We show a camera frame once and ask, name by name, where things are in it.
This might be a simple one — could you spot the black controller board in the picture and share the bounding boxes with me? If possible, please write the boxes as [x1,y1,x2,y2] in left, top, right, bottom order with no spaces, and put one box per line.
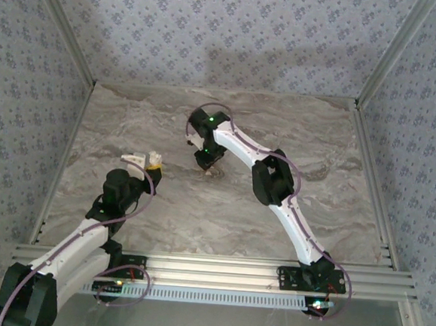
[91,278,126,304]
[302,295,336,320]

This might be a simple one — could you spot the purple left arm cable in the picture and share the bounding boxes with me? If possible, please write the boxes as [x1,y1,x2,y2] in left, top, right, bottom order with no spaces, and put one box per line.
[0,156,161,326]

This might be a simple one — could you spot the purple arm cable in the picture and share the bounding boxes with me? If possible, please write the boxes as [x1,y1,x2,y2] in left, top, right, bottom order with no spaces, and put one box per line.
[0,156,161,326]
[170,100,367,324]

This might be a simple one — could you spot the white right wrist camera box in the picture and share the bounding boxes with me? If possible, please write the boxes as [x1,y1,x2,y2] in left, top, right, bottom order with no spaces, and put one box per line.
[186,130,206,151]

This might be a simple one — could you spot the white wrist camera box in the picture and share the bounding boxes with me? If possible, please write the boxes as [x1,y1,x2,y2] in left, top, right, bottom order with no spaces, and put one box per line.
[186,130,206,151]
[120,149,148,174]

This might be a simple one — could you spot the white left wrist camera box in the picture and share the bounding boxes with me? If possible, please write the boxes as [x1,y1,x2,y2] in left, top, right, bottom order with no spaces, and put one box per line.
[120,149,148,174]

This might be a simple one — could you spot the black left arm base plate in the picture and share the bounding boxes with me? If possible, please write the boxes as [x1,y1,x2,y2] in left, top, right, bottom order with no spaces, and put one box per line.
[110,253,149,281]

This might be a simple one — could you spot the aluminium table side rail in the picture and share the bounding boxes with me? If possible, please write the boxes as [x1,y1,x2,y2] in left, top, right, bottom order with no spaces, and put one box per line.
[29,76,97,248]
[339,101,413,272]

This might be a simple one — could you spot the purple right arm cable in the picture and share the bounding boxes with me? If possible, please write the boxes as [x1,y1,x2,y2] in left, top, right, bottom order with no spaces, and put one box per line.
[170,100,367,324]

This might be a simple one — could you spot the aluminium base rail beam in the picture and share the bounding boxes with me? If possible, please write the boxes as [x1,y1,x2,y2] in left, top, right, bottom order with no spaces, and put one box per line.
[8,239,421,305]

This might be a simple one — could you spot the grey slotted cable duct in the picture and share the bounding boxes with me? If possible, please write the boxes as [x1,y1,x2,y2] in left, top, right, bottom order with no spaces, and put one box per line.
[78,278,309,313]

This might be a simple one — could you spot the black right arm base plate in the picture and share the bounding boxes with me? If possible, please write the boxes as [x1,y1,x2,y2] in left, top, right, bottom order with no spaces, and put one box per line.
[274,264,349,297]

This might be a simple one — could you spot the aluminium corner frame post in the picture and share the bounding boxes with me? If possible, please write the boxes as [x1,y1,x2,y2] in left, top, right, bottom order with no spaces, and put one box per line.
[353,0,436,115]
[20,0,104,88]

